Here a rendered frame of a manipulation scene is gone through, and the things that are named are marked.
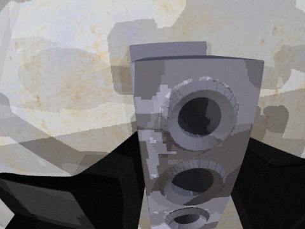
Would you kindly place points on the grey plate with holes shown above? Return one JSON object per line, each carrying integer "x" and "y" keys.
{"x": 194, "y": 120}

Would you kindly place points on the dark grey base with two pins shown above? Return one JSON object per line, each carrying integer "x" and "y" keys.
{"x": 185, "y": 48}

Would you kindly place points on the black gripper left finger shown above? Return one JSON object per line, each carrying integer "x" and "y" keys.
{"x": 107, "y": 195}

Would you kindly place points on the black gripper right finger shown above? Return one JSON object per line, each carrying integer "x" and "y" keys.
{"x": 269, "y": 192}

